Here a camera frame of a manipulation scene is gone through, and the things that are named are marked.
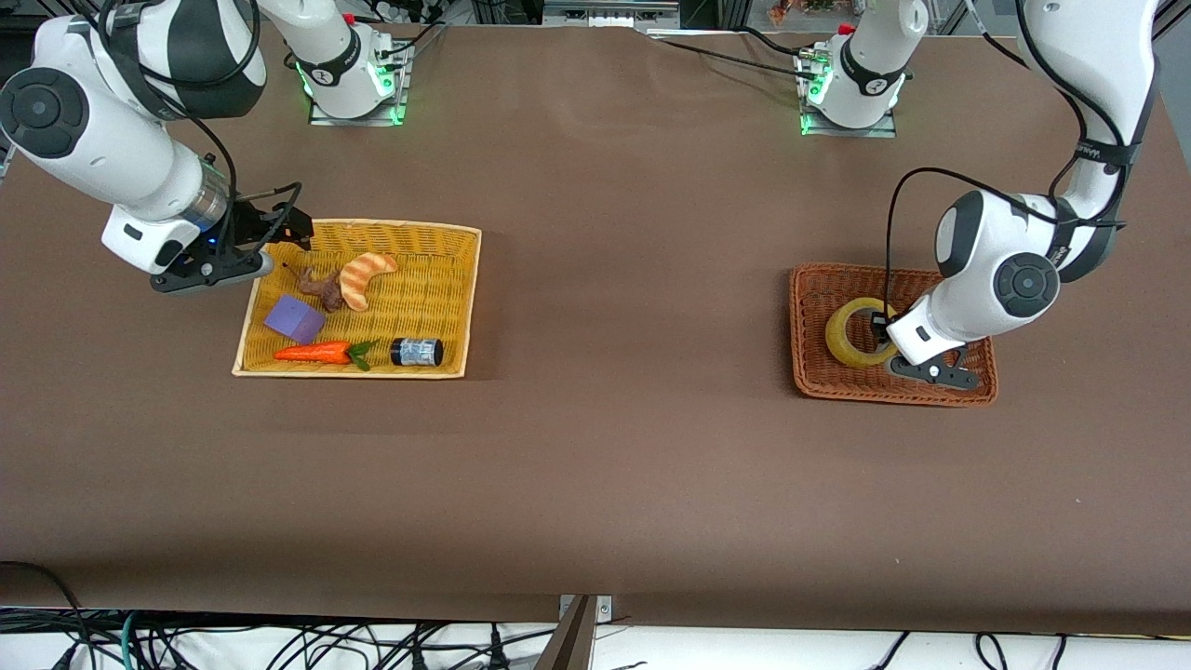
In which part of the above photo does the clear yellowish tape roll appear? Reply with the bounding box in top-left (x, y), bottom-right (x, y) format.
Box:
top-left (824, 296), bottom-right (900, 369)

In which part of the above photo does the brown root toy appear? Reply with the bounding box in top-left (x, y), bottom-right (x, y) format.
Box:
top-left (284, 263), bottom-right (348, 315)

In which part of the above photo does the purple cube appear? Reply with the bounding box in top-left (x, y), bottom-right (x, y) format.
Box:
top-left (264, 295), bottom-right (328, 343)

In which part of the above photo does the toy croissant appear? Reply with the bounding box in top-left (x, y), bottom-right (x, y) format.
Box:
top-left (339, 252), bottom-right (399, 312)

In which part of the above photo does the brown woven basket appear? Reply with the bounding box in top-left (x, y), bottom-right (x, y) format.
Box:
top-left (789, 262), bottom-right (999, 408)

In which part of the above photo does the orange toy carrot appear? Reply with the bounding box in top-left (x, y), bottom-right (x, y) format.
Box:
top-left (273, 341), bottom-right (377, 372)

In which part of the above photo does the yellow woven basket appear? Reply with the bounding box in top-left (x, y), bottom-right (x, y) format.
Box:
top-left (231, 219), bottom-right (483, 380)

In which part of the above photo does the small black blue can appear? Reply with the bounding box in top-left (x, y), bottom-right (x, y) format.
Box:
top-left (390, 337), bottom-right (445, 368)

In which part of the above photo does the white power strip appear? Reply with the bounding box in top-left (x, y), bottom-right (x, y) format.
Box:
top-left (368, 0), bottom-right (444, 22)

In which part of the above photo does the table cover cloth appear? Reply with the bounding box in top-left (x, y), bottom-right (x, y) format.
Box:
top-left (0, 17), bottom-right (1191, 639)

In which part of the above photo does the orange background object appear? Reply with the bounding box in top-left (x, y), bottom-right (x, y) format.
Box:
top-left (767, 0), bottom-right (838, 25)

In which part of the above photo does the dark metal profile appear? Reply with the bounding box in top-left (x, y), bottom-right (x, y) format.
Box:
top-left (533, 596), bottom-right (596, 670)

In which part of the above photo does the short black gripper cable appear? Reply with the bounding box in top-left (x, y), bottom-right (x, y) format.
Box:
top-left (237, 181), bottom-right (304, 234)

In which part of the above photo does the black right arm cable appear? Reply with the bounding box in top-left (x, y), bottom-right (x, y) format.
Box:
top-left (91, 0), bottom-right (267, 245)

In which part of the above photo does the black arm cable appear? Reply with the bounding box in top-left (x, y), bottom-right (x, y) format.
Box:
top-left (91, 0), bottom-right (267, 245)
top-left (882, 0), bottom-right (1132, 314)

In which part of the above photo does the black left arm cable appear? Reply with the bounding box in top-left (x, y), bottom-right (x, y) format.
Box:
top-left (882, 0), bottom-right (1132, 314)

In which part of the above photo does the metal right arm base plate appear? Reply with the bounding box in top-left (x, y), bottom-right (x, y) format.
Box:
top-left (307, 42), bottom-right (411, 127)

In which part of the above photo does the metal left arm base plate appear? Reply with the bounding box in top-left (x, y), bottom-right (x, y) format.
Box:
top-left (796, 47), bottom-right (900, 140)

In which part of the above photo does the black right base cable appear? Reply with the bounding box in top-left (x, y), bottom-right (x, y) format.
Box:
top-left (375, 19), bottom-right (449, 62)

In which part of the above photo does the short black base cable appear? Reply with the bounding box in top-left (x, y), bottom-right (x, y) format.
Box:
top-left (735, 24), bottom-right (820, 57)

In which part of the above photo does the long black base cable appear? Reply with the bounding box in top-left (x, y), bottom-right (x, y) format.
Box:
top-left (647, 33), bottom-right (824, 77)

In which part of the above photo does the metal table edge bracket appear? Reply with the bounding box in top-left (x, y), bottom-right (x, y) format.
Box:
top-left (558, 594), bottom-right (614, 623)

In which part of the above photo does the thick black floor cable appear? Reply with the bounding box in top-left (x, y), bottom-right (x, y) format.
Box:
top-left (0, 560), bottom-right (96, 670)

